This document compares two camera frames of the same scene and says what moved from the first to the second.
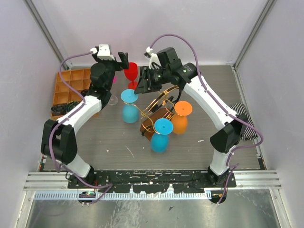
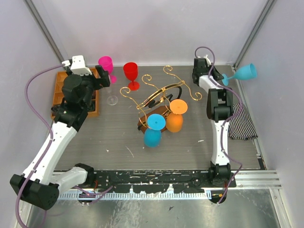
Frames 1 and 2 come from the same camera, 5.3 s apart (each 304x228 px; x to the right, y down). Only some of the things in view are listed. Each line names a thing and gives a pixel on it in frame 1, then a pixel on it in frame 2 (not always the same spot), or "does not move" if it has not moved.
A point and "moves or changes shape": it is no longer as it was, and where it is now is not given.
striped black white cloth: [249, 132] does not move
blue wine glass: [159, 139] to [152, 136]
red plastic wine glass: [131, 73] does not move
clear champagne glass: [113, 100] does not move
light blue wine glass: [130, 112] to [248, 72]
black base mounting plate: [140, 181] does not move
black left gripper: [124, 63] to [104, 75]
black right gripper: [143, 86] to [216, 74]
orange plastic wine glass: [183, 109] moves or changes shape
